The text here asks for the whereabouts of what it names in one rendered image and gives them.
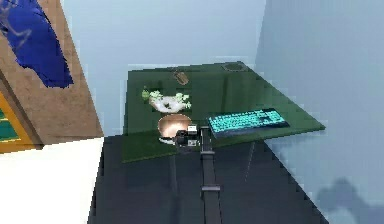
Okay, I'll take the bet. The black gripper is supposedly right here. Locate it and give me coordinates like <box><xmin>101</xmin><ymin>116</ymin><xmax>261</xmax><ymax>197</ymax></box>
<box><xmin>173</xmin><ymin>129</ymin><xmax>190</xmax><ymax>147</ymax></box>

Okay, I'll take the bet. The copper bowl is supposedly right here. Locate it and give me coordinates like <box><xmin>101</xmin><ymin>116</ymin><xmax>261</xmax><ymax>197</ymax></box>
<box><xmin>157</xmin><ymin>113</ymin><xmax>193</xmax><ymax>146</ymax></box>

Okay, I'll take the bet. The white pot with green plant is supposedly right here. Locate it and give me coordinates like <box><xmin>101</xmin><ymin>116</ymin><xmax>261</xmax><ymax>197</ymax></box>
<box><xmin>141</xmin><ymin>87</ymin><xmax>193</xmax><ymax>114</ymax></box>

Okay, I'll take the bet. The green table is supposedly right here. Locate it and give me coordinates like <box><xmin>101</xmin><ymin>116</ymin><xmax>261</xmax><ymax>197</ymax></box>
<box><xmin>120</xmin><ymin>60</ymin><xmax>327</xmax><ymax>193</ymax></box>

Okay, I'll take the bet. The brown oval object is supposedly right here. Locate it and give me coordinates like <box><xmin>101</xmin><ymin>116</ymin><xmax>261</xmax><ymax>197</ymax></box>
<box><xmin>173</xmin><ymin>70</ymin><xmax>190</xmax><ymax>86</ymax></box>

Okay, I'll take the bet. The black keyboard with cyan keys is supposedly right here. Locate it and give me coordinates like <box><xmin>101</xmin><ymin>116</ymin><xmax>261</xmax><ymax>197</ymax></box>
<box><xmin>207</xmin><ymin>107</ymin><xmax>291</xmax><ymax>140</ymax></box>

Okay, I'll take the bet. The dark round coaster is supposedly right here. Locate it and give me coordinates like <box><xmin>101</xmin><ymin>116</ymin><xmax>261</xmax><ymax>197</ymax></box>
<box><xmin>222</xmin><ymin>61</ymin><xmax>248</xmax><ymax>73</ymax></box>

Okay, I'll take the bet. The brown wooden board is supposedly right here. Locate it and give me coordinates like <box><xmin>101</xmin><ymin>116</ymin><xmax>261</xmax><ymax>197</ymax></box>
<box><xmin>0</xmin><ymin>0</ymin><xmax>105</xmax><ymax>146</ymax></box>

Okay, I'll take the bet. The yellow framed green picture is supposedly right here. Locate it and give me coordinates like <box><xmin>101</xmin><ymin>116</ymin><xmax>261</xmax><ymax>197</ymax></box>
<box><xmin>0</xmin><ymin>92</ymin><xmax>37</xmax><ymax>155</ymax></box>

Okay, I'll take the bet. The blue cloth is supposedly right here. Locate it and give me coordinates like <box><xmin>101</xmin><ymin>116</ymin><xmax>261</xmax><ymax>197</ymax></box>
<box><xmin>0</xmin><ymin>0</ymin><xmax>75</xmax><ymax>89</ymax></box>

